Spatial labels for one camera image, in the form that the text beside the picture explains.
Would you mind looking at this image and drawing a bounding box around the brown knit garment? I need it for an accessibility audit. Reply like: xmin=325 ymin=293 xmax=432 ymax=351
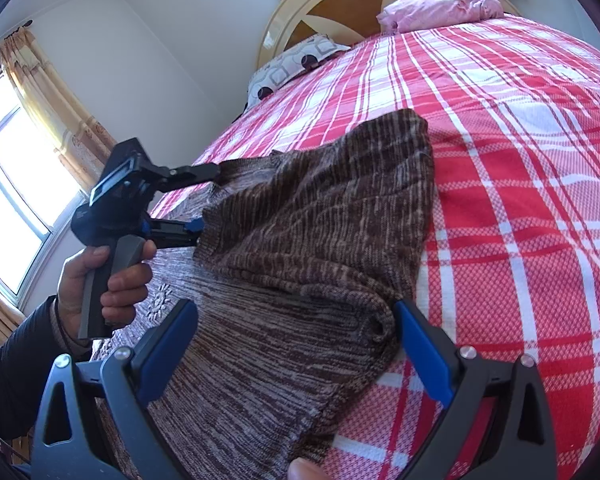
xmin=87 ymin=108 xmax=436 ymax=480

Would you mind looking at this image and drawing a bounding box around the dark curtain rod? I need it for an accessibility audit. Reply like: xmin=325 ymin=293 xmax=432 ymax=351
xmin=0 ymin=20 xmax=34 ymax=61

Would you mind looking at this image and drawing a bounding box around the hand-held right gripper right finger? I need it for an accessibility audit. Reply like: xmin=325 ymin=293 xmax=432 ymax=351
xmin=392 ymin=299 xmax=573 ymax=480

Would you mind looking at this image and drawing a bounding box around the round wooden headboard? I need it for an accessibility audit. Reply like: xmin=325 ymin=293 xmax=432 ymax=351
xmin=256 ymin=0 xmax=523 ymax=68

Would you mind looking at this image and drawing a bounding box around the red plaid blanket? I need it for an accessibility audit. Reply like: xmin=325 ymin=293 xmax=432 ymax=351
xmin=145 ymin=12 xmax=600 ymax=480

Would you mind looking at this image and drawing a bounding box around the pink pillow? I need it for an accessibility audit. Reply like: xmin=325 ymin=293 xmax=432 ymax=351
xmin=376 ymin=0 xmax=503 ymax=36

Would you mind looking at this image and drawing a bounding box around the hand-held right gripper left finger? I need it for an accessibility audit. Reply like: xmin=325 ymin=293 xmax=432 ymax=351
xmin=30 ymin=297 xmax=201 ymax=480

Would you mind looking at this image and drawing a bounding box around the person's left hand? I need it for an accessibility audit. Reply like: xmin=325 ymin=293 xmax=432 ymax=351
xmin=55 ymin=240 xmax=158 ymax=356

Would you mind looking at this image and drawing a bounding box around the grey patterned pillow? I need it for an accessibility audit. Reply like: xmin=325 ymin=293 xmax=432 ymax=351
xmin=245 ymin=34 xmax=352 ymax=110

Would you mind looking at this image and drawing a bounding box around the person's right hand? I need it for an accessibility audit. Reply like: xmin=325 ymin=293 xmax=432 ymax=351
xmin=286 ymin=460 xmax=327 ymax=480

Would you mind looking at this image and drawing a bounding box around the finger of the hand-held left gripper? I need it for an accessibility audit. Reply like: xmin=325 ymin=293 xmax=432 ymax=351
xmin=150 ymin=216 xmax=207 ymax=252
xmin=152 ymin=161 xmax=222 ymax=193

